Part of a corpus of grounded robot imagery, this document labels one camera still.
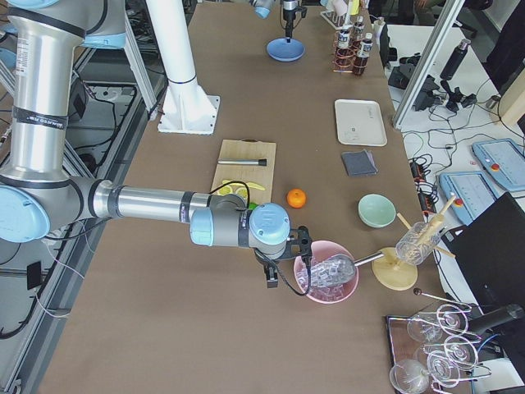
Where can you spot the lemon slice one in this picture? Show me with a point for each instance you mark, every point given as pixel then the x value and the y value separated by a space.
pixel 225 190

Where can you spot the glass tumbler on stand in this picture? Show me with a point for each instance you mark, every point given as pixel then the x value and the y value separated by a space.
pixel 418 242

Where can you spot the aluminium frame post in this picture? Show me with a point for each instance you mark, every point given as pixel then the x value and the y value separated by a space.
pixel 438 35

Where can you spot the pink cup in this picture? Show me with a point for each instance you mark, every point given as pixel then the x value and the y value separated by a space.
pixel 340 7

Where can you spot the teach pendant near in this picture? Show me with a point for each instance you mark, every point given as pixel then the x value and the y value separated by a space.
pixel 473 193

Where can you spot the wooden cutting board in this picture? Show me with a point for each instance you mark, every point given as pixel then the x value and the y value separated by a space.
pixel 239 149

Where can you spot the copper wire bottle rack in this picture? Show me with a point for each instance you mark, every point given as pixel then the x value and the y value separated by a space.
pixel 348 66

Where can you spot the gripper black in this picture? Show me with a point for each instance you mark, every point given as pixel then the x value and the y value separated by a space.
pixel 262 257
pixel 289 17

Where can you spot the wine glass rack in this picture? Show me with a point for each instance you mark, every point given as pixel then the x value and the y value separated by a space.
pixel 434 350

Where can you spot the wooden mug tree stand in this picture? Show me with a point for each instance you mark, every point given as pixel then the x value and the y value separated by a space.
pixel 397 268

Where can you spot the tea bottle two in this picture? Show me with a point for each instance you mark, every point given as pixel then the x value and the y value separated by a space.
pixel 358 30

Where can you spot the lemon slice two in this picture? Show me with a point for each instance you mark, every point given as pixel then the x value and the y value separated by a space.
pixel 242 192

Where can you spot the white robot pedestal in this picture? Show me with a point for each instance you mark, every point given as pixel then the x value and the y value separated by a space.
pixel 187 109

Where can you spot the blue plate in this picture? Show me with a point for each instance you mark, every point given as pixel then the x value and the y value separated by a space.
pixel 285 50

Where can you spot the pink bowl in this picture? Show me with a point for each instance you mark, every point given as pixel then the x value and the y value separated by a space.
pixel 323 250

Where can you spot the grey folded cloth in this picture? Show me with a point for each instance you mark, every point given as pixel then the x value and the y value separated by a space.
pixel 359 163

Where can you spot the cream rectangular tray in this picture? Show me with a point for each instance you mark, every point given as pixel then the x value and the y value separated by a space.
pixel 359 122

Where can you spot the teach pendant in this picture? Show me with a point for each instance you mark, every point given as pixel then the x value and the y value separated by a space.
pixel 473 193
pixel 503 160

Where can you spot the tea bottle one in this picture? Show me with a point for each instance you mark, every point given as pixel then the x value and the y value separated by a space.
pixel 343 51

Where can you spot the orange fruit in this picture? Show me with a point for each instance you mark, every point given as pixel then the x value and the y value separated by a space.
pixel 296 198

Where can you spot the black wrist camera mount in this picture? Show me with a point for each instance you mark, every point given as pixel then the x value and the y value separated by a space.
pixel 299 244

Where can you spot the clear ice cubes pile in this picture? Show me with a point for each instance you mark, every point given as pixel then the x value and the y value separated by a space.
pixel 322 293

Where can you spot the teach pendant far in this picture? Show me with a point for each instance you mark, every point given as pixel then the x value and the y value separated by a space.
pixel 503 160

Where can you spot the green bowl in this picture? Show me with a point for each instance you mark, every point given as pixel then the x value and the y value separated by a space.
pixel 376 210

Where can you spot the tea bottle three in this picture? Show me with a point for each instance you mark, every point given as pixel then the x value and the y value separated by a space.
pixel 362 55

